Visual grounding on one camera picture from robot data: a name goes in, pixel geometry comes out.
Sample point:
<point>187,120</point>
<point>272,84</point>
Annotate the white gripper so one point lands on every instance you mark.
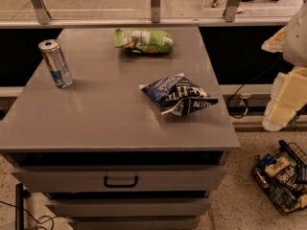
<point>296,40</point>

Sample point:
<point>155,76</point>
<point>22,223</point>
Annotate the silver blue Red Bull can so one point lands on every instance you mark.
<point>56,63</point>

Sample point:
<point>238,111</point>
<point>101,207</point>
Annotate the dark blue chip bag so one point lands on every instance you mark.
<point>177,95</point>

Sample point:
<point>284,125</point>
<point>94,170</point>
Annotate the green chip bag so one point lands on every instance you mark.
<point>144,41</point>

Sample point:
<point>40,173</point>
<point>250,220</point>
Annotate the grey drawer cabinet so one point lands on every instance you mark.
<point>63,142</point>

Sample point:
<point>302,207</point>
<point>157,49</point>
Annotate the black pole stand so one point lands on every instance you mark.
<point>19,211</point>

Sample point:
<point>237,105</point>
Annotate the right metal railing post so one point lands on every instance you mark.
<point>230,10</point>

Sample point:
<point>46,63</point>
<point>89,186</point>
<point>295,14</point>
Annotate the metal railing post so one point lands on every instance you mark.
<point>155,11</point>
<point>230,10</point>
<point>42,15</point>

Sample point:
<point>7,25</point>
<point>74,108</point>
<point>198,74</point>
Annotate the black wire snack basket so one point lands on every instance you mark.
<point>283,177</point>

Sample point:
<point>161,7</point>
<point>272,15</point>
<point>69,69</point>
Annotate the middle metal railing post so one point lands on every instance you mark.
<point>155,11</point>

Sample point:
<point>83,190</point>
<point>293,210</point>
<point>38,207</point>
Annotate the black drawer handle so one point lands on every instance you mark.
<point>120,182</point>

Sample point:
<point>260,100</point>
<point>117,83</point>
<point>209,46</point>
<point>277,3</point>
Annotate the left metal railing post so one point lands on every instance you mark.
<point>42,15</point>

